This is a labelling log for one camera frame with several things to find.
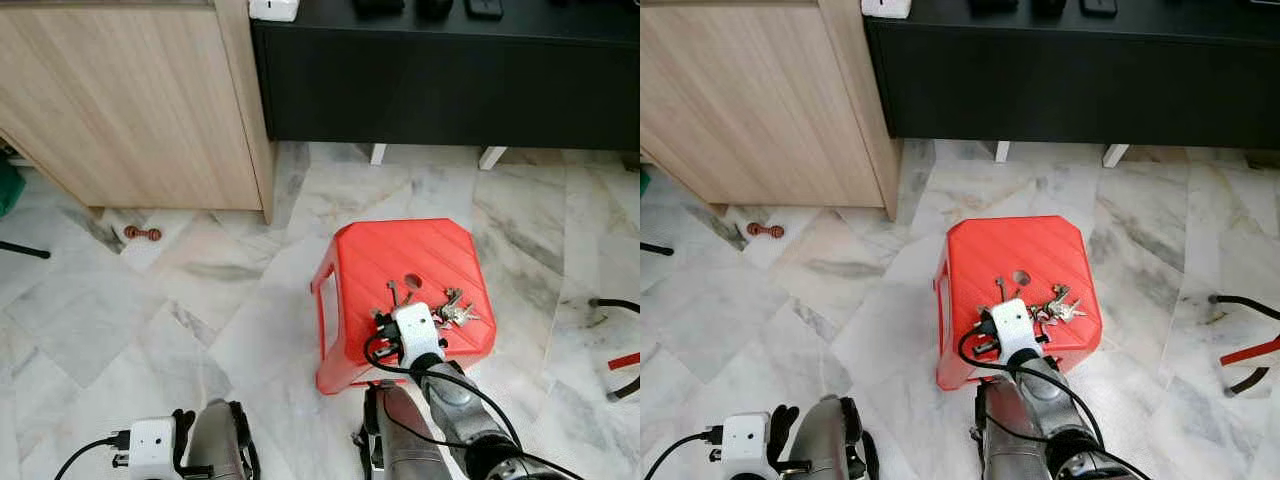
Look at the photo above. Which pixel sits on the brown dumbbell toy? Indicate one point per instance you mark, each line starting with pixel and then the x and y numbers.
pixel 142 233
pixel 765 230

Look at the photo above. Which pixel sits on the red plastic stool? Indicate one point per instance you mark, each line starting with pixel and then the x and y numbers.
pixel 400 250
pixel 1010 245

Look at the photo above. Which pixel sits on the green plastic basin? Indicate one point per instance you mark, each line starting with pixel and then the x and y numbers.
pixel 644 180
pixel 10 190

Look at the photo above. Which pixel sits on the light wooden cabinet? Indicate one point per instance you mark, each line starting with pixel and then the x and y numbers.
pixel 760 100
pixel 130 100

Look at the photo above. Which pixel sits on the white tissue box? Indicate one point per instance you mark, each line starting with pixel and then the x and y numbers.
pixel 273 8
pixel 887 7

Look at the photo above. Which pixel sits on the black low console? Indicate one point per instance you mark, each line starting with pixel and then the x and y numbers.
pixel 1080 80
pixel 450 80

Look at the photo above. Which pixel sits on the black boxy gadget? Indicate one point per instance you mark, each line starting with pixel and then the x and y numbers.
pixel 993 5
pixel 378 5

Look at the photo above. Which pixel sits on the black tape dispenser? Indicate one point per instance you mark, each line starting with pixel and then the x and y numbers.
pixel 433 6
pixel 1047 5

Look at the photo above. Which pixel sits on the black flat phone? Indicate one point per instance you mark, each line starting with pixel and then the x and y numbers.
pixel 1098 6
pixel 484 6

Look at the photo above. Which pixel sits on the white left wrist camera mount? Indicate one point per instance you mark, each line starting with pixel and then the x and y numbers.
pixel 745 438
pixel 152 443

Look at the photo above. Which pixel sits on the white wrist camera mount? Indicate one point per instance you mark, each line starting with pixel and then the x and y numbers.
pixel 745 438
pixel 1015 325
pixel 415 330
pixel 152 443

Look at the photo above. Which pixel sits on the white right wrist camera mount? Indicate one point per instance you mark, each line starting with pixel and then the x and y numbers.
pixel 415 330
pixel 1015 325

